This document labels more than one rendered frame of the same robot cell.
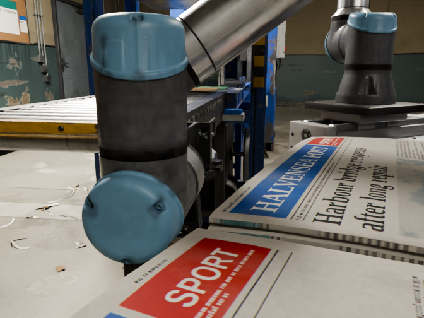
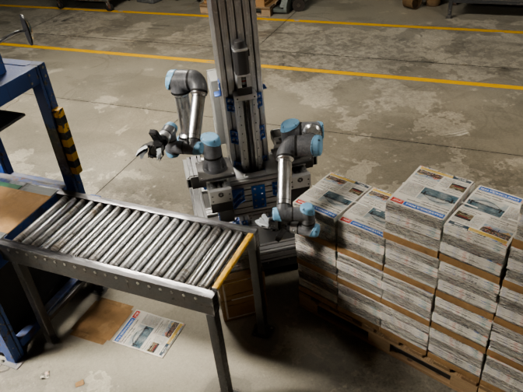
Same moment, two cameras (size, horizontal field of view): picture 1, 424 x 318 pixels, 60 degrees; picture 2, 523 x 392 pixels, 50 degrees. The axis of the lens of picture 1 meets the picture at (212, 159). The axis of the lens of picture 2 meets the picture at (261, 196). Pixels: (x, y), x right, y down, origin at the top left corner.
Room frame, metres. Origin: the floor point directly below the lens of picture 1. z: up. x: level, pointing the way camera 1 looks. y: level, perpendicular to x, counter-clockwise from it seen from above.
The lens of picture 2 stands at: (-0.21, 2.36, 2.66)
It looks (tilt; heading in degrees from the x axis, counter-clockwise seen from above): 35 degrees down; 288
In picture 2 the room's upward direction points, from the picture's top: 6 degrees counter-clockwise
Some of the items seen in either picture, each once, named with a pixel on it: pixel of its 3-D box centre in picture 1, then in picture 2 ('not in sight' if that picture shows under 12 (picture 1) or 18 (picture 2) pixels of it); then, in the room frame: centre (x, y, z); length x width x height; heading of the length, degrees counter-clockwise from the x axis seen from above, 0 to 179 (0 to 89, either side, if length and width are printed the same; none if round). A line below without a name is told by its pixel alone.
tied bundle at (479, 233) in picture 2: not in sight; (488, 232); (-0.56, 0.14, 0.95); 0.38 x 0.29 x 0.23; 64
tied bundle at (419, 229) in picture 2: not in sight; (428, 210); (-0.29, 0.01, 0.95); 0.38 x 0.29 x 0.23; 66
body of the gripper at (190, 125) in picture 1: (183, 154); (280, 222); (0.47, 0.04, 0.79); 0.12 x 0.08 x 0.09; 172
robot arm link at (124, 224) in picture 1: (145, 198); (308, 229); (0.31, 0.06, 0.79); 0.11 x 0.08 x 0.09; 172
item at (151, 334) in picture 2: not in sight; (149, 332); (1.31, 0.28, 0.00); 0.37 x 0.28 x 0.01; 172
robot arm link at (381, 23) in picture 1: (369, 38); (210, 145); (1.00, -0.41, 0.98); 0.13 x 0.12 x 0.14; 1
